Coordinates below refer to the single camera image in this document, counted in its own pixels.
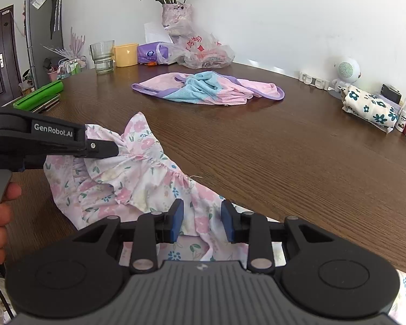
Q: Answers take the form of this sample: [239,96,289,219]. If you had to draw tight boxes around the small black box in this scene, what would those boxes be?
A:
[382,83,402,105]

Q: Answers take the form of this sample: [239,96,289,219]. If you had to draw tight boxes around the white paper sheet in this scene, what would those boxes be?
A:
[144,22,173,44]

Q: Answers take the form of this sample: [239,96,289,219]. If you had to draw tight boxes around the long green box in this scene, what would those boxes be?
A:
[13,79,64,111]

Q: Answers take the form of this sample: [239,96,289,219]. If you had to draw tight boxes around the pink floral dress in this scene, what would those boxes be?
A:
[43,112,278,244]

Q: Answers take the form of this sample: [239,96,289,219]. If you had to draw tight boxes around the wire rack with items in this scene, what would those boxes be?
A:
[42,56,89,82]

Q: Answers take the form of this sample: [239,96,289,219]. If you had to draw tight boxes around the grey refrigerator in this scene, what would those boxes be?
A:
[24,0,66,90]

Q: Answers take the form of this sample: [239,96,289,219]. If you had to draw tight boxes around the clear drinking glass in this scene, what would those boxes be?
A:
[90,40,116,75]

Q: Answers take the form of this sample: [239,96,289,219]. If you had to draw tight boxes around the clear red-printed plastic bag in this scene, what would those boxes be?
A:
[156,24,235,69]

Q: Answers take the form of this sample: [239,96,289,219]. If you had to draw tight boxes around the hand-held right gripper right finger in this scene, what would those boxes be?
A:
[221,199,335,275]

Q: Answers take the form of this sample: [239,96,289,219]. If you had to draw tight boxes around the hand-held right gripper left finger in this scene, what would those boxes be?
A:
[71,198,185,275]

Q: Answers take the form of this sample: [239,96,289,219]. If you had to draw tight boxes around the folded cream teal-flower cloth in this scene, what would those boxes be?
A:
[341,85,400,134]

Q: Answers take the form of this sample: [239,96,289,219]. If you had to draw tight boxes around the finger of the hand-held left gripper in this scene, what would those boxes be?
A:
[73,139,120,160]

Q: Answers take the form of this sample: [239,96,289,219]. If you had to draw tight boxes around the small white spray bottle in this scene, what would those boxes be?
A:
[395,98,406,132]

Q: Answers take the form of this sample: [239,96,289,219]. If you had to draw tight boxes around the small white fan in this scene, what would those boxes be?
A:
[328,57,362,100]

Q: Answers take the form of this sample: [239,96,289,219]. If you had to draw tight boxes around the mottled pink vase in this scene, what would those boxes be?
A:
[161,3,193,36]

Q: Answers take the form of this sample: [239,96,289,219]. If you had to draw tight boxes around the pink feather decoration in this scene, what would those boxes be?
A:
[42,27,87,61]

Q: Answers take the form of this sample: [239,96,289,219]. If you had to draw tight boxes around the pink blue purple garment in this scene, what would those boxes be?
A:
[131,71,285,106]

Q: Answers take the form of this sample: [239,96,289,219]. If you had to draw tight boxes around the purple tissue pack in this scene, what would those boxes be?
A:
[137,41,171,66]

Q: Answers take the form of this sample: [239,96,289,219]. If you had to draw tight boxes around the white plastic clip row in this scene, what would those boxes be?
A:
[298,71,330,90]

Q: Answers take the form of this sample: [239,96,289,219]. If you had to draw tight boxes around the yellow cup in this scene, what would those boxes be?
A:
[113,43,139,67]

